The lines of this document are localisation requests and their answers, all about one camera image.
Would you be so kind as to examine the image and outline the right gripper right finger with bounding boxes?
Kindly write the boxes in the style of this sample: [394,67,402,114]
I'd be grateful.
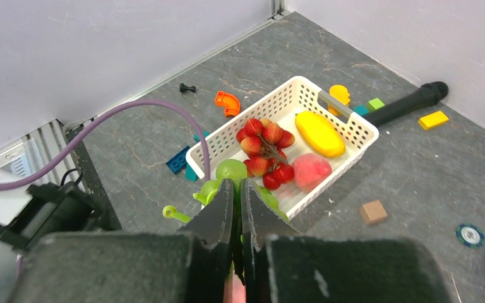
[241,179,299,302]

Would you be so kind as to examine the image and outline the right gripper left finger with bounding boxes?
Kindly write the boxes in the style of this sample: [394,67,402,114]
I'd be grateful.
[179,179,234,302]

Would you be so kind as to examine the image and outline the green fake grapes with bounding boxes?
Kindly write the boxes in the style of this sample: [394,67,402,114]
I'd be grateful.
[162,158,289,225]

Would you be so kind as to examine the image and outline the pink fake peach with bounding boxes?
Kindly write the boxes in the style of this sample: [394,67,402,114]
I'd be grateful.
[292,153,332,193]

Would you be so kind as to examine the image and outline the red fake fruit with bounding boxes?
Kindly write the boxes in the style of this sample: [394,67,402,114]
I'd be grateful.
[236,117,295,191]

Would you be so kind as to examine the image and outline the yellow fake fruit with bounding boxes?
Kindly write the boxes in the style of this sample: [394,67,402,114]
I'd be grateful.
[295,111,346,158]

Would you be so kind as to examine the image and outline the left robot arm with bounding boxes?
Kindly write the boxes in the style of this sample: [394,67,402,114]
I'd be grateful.
[0,170,122,302]

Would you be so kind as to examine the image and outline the teal small block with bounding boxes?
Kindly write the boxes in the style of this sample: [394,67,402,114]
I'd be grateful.
[185,164,198,182]

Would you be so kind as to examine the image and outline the blue block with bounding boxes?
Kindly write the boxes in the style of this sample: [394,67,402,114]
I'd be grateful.
[166,146,190,175]

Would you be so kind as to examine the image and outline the brown wooden cube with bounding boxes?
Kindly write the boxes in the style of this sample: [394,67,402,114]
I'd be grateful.
[359,199,388,226]

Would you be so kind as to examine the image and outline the orange curved piece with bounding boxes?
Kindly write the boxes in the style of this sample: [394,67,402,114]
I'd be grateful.
[214,91,241,117]

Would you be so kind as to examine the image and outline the small black piece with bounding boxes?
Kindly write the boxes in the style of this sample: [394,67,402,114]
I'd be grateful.
[179,83,197,93]

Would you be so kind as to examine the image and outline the teal cube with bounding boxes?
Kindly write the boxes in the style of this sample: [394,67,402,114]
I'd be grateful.
[353,105,369,116]

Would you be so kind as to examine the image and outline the orange yellow toy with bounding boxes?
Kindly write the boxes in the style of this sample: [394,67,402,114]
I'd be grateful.
[329,85,350,107]

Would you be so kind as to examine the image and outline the green block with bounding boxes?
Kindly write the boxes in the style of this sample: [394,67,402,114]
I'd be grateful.
[366,98,385,112]

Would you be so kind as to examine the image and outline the yellow block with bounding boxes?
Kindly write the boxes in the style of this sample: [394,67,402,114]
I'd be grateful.
[418,110,449,130]

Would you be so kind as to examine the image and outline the small round disc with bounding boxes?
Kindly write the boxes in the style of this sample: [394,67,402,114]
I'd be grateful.
[455,223,485,249]

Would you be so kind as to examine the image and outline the black cylinder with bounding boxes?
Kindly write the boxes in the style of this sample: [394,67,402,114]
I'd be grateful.
[364,81,449,127]

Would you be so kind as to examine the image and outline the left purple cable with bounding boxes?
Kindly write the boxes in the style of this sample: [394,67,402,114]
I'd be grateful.
[0,98,212,193]

